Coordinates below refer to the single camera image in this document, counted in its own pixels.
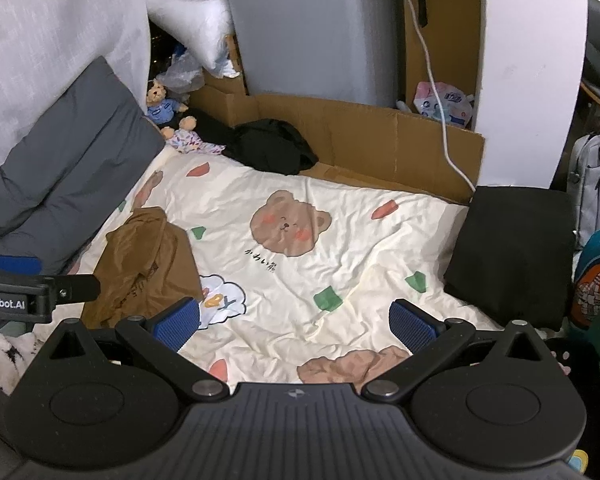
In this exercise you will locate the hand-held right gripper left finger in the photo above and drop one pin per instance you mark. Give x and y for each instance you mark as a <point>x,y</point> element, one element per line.
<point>177,322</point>

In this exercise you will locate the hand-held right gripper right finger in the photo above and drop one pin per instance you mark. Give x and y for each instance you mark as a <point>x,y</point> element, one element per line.
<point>412,327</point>

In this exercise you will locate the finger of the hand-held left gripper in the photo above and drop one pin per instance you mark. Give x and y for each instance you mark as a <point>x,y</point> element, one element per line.
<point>75,287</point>
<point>15,264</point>

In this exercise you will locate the brown printed t-shirt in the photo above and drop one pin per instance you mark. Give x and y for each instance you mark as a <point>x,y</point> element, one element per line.
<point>145,260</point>

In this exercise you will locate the white fuzzy cloth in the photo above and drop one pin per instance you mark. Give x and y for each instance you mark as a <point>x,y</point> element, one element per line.
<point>2,360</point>

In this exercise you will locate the grey pillow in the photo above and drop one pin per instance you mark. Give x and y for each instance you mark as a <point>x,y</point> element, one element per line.
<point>75,160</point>

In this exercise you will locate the bear print bedsheet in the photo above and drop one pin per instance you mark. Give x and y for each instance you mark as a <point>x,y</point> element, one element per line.
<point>330,200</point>

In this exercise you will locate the black paw print cloth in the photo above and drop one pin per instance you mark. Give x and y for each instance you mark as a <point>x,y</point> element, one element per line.
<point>575,360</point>

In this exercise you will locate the floral dress doll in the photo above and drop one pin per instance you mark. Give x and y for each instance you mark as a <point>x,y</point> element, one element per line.
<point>195,141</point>

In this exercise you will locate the teal orange garment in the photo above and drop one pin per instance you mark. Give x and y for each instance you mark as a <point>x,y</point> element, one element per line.
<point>592,280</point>

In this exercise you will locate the brown cardboard sheet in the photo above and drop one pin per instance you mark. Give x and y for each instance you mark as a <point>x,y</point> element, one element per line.
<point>370,135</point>

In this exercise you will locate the black garment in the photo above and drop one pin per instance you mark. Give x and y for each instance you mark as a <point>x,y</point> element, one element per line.
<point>270,147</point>

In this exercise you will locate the teddy bear blue shirt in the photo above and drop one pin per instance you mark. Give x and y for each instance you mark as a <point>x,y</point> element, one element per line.
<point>161,105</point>

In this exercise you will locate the pink white refill pouch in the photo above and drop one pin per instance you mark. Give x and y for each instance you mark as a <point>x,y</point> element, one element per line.
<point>442,102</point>

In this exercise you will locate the white curtain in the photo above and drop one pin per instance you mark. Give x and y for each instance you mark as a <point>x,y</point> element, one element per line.
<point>55,35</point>

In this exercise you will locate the grey backpack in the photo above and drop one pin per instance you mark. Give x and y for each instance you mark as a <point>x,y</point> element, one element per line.
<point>595,175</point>

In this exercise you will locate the clear plastic bag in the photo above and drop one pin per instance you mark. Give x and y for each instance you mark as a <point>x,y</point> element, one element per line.
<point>182,72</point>

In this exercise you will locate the white plastic-wrapped pillow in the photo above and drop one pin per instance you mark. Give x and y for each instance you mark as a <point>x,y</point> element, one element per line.
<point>190,15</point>

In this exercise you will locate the bubble-wrapped grey panel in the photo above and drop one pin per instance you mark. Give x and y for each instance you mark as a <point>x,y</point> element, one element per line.
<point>310,30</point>

